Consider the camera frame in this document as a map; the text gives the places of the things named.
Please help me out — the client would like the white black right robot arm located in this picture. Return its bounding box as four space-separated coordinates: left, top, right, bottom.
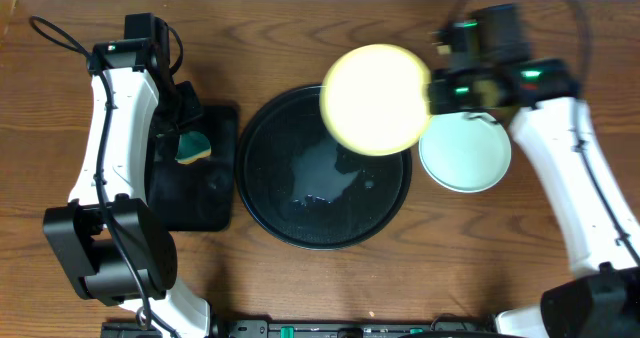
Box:
428 59 639 338

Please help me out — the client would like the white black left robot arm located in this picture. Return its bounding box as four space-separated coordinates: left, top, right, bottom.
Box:
43 38 212 337

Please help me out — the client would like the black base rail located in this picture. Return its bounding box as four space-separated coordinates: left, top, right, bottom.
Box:
99 313 496 338

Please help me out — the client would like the yellow plate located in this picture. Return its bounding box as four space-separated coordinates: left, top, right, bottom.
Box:
319 44 431 156

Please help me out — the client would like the round black tray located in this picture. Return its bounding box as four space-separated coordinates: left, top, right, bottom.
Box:
235 84 412 250

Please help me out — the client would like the green yellow sponge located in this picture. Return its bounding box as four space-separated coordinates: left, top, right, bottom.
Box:
175 131 211 165

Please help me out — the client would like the rectangular black tray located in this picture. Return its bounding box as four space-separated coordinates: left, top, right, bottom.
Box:
145 106 238 232

